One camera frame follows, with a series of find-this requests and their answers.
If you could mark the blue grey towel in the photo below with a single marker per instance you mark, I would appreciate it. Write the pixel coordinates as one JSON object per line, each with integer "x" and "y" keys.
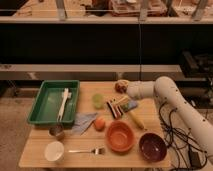
{"x": 82, "y": 123}

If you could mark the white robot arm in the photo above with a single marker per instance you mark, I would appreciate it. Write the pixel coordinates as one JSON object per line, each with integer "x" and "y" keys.
{"x": 165, "y": 88}

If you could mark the small metal cup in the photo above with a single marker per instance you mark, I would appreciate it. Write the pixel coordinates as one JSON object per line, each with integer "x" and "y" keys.
{"x": 57, "y": 132}

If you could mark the white paper cup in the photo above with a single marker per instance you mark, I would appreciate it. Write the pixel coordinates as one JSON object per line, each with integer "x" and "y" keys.
{"x": 54, "y": 151}

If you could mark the brown toy food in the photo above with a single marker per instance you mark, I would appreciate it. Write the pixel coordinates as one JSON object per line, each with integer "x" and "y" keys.
{"x": 121, "y": 86}

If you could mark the green round sponge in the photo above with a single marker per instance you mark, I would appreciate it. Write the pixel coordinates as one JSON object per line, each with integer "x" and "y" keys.
{"x": 98, "y": 101}

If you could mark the striped colourful toy block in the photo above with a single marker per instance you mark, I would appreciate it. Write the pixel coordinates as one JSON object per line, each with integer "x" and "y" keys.
{"x": 119, "y": 107}

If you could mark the white plastic utensil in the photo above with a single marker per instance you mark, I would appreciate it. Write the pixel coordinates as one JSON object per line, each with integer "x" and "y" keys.
{"x": 65, "y": 96}

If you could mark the yellow banana toy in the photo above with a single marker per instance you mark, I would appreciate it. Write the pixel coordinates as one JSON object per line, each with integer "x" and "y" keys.
{"x": 137, "y": 120}

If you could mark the orange bowl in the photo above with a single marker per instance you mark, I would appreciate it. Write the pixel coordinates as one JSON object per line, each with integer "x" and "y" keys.
{"x": 119, "y": 137}

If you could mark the green plastic tray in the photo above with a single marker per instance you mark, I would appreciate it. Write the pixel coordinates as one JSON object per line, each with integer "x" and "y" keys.
{"x": 48, "y": 102}

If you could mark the silver fork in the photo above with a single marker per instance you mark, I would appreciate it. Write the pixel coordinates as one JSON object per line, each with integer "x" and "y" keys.
{"x": 95, "y": 151}

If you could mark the dark maroon bowl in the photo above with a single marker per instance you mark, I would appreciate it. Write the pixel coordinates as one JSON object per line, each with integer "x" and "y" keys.
{"x": 152, "y": 147}

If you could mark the black equipment on shelf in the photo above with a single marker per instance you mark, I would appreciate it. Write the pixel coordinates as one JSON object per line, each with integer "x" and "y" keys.
{"x": 196, "y": 66}

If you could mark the black power adapter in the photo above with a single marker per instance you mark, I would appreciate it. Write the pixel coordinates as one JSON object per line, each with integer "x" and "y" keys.
{"x": 194, "y": 158}

